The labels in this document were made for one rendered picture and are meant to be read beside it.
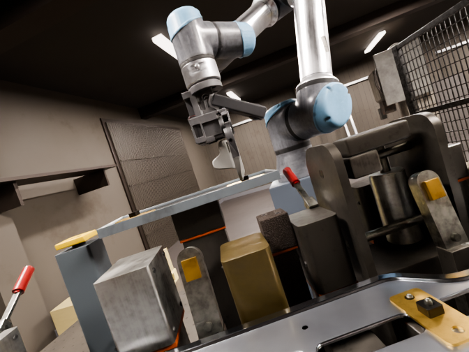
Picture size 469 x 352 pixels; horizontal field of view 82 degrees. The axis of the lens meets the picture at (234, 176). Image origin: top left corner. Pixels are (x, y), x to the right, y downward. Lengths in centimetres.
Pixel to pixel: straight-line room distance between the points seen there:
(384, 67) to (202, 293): 642
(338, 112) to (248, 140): 831
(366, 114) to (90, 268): 889
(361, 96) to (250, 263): 891
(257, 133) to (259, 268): 863
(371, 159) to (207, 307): 33
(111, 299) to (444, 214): 49
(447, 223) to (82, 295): 66
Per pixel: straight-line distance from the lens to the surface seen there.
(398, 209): 55
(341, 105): 76
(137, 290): 42
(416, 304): 37
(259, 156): 897
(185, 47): 59
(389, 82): 662
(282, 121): 81
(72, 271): 66
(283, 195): 80
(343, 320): 37
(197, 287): 42
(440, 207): 51
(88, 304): 67
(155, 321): 43
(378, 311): 37
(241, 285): 40
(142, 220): 55
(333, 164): 43
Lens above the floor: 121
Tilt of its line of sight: 3 degrees down
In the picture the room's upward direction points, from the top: 18 degrees counter-clockwise
